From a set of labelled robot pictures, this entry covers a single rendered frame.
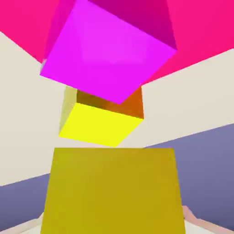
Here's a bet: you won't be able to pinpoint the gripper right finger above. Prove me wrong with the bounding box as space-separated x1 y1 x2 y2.
181 204 234 234

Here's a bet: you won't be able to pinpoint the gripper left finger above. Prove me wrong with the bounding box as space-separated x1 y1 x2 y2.
0 212 44 234

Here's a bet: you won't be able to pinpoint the small yellow cube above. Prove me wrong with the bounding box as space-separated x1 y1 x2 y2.
40 147 186 234
58 85 144 148

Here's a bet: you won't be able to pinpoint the small magenta cube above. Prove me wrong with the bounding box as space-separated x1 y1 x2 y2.
39 0 178 105

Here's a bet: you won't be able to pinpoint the large pink box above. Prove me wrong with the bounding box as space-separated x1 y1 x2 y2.
0 0 234 86

